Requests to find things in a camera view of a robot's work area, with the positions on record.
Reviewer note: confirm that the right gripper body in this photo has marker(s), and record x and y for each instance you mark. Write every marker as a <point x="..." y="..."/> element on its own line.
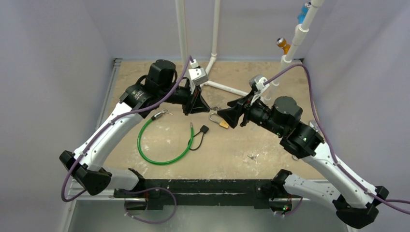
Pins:
<point x="242" y="112"/>

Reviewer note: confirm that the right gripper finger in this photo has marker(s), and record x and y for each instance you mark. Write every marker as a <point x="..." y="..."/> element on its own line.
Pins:
<point x="241" y="103"/>
<point x="231" y="115"/>

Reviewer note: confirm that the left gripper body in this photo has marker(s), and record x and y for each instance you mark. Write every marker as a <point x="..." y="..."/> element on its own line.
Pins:
<point x="182" y="94"/>

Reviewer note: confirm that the brass padlock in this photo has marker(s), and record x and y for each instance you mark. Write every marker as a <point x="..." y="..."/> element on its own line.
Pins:
<point x="215" y="118"/>

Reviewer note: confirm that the padlock key set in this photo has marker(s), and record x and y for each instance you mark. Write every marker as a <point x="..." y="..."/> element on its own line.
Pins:
<point x="215" y="108"/>

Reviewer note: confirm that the lock key set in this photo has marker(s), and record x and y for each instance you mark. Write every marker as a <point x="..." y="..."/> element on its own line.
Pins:
<point x="165" y="112"/>

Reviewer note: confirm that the green cable lock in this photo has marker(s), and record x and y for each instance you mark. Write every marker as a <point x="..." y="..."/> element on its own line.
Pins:
<point x="159" y="144"/>

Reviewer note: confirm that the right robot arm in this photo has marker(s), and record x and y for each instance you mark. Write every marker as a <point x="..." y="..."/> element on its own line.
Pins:
<point x="353" y="199"/>

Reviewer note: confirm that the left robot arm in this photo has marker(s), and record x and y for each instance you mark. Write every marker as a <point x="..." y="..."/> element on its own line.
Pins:
<point x="161" y="84"/>

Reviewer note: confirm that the orange valve fitting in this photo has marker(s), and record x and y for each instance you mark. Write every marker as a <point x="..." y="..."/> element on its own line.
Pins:
<point x="283" y="44"/>

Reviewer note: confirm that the blue valve fitting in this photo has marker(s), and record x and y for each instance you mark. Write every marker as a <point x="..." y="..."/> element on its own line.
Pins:
<point x="304" y="10"/>

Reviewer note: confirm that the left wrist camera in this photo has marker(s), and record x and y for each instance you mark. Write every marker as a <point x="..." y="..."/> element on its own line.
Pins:
<point x="197" y="74"/>

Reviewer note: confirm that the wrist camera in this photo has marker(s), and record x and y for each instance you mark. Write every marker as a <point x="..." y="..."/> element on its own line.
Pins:
<point x="258" y="86"/>
<point x="197" y="74"/>

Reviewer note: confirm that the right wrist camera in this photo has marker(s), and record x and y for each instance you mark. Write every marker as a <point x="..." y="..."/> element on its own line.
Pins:
<point x="258" y="86"/>

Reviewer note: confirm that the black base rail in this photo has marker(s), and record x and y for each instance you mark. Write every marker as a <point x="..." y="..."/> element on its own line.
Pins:
<point x="256" y="193"/>

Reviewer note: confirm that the white pvc pipe frame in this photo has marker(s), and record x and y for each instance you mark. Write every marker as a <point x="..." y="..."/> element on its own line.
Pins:
<point x="217" y="30"/>

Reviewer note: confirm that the aluminium frame rail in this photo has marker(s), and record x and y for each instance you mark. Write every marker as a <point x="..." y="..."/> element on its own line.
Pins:
<point x="90" y="90"/>

